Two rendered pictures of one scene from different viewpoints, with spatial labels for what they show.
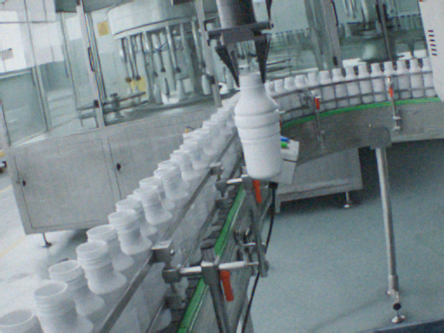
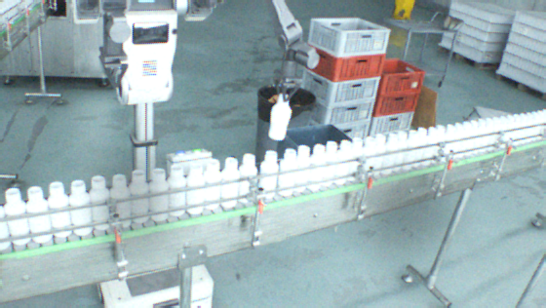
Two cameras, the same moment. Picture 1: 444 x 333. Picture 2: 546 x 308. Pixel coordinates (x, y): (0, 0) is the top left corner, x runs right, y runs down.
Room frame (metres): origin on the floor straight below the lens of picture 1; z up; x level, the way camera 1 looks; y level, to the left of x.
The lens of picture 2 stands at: (2.01, 1.04, 1.89)
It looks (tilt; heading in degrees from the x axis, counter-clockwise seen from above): 27 degrees down; 227
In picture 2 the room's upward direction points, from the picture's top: 8 degrees clockwise
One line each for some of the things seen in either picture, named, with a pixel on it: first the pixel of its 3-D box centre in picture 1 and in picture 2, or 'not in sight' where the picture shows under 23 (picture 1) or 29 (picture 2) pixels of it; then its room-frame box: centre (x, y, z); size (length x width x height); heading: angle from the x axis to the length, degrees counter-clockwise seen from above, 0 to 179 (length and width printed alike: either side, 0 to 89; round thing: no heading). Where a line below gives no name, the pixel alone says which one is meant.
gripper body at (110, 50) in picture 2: not in sight; (113, 45); (1.52, -0.18, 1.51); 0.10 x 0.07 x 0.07; 79
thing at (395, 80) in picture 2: not in sight; (389, 76); (-1.83, -1.46, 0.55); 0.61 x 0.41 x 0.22; 172
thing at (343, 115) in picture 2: not in sight; (335, 105); (-1.12, -1.49, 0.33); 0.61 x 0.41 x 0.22; 175
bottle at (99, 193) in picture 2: (229, 139); (99, 203); (1.63, -0.05, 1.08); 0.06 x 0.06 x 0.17
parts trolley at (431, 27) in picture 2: not in sight; (416, 49); (-3.50, -2.20, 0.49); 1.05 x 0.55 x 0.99; 169
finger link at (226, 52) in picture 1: (242, 57); (286, 89); (0.93, -0.07, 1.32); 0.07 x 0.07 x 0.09; 76
